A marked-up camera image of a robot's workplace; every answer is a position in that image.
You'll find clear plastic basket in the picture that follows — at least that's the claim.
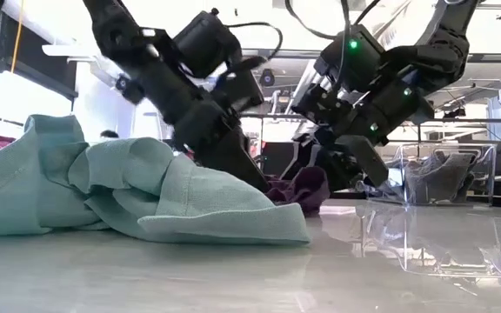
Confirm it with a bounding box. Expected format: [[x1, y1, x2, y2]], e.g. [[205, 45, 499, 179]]
[[354, 142, 498, 208]]

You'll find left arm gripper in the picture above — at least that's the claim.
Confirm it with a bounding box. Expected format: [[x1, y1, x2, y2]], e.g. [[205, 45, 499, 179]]
[[145, 47, 271, 192]]

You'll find mint green towel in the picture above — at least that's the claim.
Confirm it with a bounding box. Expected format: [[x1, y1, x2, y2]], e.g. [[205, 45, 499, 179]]
[[0, 114, 312, 247]]

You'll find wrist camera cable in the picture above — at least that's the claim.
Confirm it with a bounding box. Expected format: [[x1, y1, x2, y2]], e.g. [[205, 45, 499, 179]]
[[284, 0, 382, 43], [224, 21, 284, 62]]

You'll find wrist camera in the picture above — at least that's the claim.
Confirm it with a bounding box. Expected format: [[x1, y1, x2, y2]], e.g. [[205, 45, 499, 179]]
[[174, 8, 243, 79], [315, 23, 386, 95]]

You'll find taupe textured towel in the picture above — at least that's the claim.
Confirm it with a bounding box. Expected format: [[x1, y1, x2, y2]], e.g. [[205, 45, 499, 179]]
[[404, 150, 477, 205]]

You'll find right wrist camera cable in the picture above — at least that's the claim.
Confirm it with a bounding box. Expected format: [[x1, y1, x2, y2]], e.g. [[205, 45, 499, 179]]
[[284, 0, 382, 43]]

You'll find purple towel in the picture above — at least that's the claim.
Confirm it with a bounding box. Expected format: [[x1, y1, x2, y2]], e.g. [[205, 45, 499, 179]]
[[265, 165, 331, 216]]

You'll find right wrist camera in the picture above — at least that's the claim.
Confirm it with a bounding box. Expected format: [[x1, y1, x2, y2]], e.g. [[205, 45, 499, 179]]
[[315, 23, 386, 95]]

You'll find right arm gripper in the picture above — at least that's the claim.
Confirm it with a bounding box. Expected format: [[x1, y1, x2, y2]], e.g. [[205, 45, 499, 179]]
[[293, 77, 435, 191]]

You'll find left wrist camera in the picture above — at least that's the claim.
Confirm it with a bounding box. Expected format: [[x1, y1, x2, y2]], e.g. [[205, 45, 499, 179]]
[[174, 8, 243, 79]]

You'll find yellow cable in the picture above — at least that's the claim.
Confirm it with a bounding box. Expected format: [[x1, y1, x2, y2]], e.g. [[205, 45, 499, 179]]
[[10, 0, 25, 74]]

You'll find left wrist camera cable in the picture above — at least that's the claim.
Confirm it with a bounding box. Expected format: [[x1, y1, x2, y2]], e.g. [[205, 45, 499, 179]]
[[224, 21, 284, 62]]

